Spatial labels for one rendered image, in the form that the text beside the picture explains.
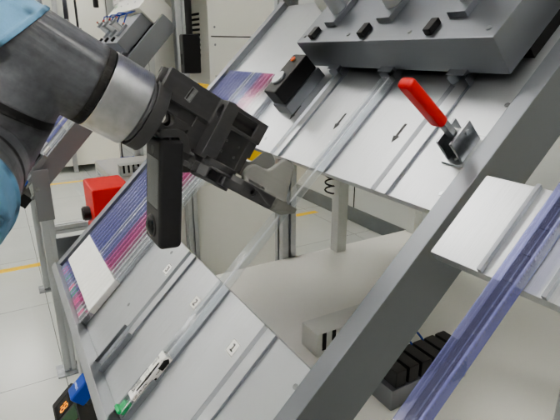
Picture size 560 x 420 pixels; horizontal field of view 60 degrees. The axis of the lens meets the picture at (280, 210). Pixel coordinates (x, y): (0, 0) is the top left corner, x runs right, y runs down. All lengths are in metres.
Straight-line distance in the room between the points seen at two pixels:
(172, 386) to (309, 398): 0.20
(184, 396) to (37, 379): 1.50
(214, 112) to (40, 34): 0.17
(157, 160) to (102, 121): 0.07
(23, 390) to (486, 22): 1.82
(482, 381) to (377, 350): 0.45
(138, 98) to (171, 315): 0.30
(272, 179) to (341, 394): 0.24
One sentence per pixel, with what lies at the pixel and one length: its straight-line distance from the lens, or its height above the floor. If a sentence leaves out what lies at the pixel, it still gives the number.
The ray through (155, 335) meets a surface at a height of 0.78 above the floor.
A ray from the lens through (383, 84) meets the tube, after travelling 0.63.
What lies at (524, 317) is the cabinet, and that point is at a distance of 1.08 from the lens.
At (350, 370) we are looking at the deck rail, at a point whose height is 0.86.
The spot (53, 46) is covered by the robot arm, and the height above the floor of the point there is 1.12.
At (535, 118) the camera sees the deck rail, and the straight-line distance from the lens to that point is 0.50.
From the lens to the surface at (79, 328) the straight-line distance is 0.78.
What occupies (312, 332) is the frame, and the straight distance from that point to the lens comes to 0.85.
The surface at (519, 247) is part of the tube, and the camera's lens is 0.31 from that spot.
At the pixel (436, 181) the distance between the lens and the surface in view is 0.49.
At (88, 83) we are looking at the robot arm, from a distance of 0.45.
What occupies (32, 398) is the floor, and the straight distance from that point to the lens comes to 1.94.
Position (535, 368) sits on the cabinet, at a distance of 0.94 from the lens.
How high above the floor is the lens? 1.12
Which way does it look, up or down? 18 degrees down
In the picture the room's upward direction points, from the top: straight up
